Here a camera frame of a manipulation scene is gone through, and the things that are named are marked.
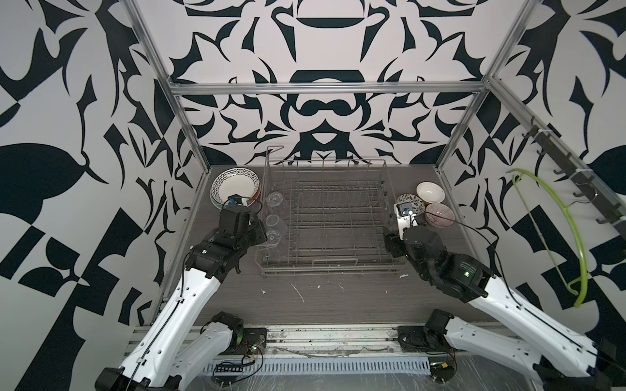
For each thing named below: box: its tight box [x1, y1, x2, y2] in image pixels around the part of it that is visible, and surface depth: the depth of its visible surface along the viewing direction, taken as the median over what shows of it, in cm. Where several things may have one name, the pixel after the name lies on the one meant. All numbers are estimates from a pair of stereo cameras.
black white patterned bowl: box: [396, 193, 426, 216], surface depth 106 cm
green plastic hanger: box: [506, 168, 589, 308], surface depth 61 cm
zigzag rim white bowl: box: [210, 167, 261, 206], surface depth 110 cm
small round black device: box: [429, 361, 456, 384], surface depth 73 cm
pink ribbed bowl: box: [424, 202, 456, 229], surface depth 102 cm
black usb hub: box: [215, 364, 244, 374], surface depth 74 cm
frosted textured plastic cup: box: [264, 214, 289, 236], surface depth 89 cm
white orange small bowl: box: [415, 180, 446, 205], surface depth 109 cm
